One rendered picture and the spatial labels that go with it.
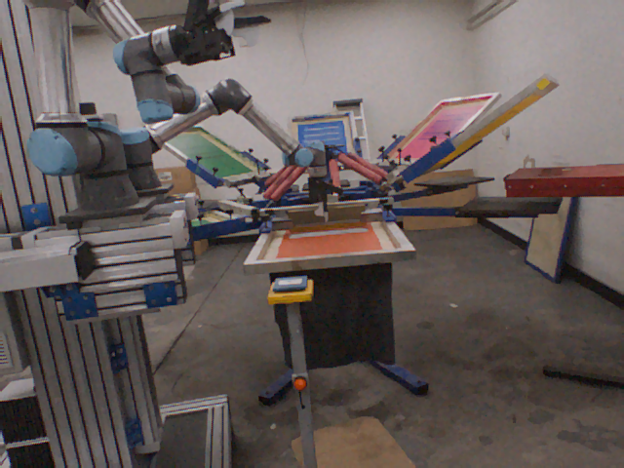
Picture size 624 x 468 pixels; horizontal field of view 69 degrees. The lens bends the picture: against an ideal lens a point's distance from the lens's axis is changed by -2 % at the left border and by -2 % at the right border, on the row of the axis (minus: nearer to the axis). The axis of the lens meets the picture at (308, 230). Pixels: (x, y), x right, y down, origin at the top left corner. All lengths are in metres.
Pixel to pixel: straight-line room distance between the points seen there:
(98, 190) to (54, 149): 0.18
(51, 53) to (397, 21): 5.49
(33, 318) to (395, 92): 5.35
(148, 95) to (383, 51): 5.39
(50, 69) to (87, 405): 1.08
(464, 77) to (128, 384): 5.62
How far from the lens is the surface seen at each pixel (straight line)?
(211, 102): 2.00
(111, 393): 1.77
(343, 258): 1.57
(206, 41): 1.08
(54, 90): 1.28
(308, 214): 2.14
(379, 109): 6.29
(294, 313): 1.43
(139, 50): 1.15
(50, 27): 1.29
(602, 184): 2.35
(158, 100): 1.13
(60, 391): 1.81
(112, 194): 1.36
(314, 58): 6.31
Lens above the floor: 1.41
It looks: 12 degrees down
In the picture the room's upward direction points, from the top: 6 degrees counter-clockwise
